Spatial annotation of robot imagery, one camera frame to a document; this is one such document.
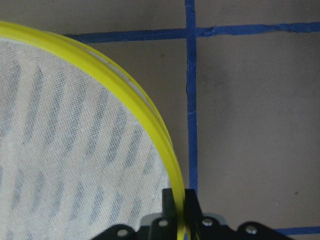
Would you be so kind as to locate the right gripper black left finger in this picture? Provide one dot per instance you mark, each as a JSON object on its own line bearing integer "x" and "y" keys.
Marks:
{"x": 169, "y": 212}

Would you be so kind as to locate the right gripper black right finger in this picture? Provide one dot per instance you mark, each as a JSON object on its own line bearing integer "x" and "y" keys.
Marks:
{"x": 192, "y": 209}

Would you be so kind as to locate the yellow top steamer layer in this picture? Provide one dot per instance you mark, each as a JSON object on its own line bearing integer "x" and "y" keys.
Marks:
{"x": 140, "y": 100}

